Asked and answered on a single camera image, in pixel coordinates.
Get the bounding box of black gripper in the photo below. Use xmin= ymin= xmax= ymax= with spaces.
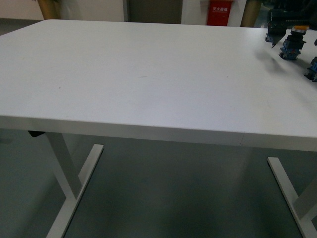
xmin=267 ymin=0 xmax=317 ymax=48

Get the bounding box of yellow push button switch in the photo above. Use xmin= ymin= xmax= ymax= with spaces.
xmin=279 ymin=25 xmax=309 ymax=60

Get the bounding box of right potted green plant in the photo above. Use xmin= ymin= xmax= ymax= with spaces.
xmin=240 ymin=0 xmax=262 ymax=27

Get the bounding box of potted green plant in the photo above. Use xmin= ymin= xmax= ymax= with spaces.
xmin=240 ymin=0 xmax=262 ymax=27
xmin=37 ymin=0 xmax=61 ymax=20

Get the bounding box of red fire extinguisher box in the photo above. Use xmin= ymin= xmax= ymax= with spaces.
xmin=199 ymin=0 xmax=242 ymax=27

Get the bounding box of grey door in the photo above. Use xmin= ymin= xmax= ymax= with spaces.
xmin=126 ymin=0 xmax=183 ymax=24

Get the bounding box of right white table leg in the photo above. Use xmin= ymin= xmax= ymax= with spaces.
xmin=267 ymin=157 xmax=317 ymax=238

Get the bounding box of left potted green plant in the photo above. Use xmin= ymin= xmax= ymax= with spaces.
xmin=37 ymin=0 xmax=61 ymax=20

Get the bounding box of green push button switch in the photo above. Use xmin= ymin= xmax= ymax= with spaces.
xmin=265 ymin=33 xmax=273 ymax=43

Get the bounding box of red push button switch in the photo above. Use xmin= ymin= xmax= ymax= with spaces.
xmin=304 ymin=57 xmax=317 ymax=82

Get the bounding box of white table leg frame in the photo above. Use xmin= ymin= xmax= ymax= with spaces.
xmin=45 ymin=132 xmax=104 ymax=238

